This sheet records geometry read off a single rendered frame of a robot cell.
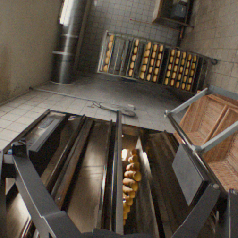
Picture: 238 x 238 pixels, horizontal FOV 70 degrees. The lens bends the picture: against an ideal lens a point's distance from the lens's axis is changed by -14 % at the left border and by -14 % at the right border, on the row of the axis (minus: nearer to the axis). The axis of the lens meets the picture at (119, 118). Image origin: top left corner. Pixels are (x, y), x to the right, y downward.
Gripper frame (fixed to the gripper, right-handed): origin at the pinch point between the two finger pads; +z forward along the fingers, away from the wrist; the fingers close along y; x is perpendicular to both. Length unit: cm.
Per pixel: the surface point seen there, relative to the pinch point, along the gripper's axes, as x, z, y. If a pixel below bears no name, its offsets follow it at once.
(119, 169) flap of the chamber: -41, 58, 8
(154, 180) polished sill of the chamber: -56, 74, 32
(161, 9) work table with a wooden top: 132, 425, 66
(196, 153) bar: -18, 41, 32
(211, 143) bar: -15, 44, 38
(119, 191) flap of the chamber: -41, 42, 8
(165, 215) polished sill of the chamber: -55, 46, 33
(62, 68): -32, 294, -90
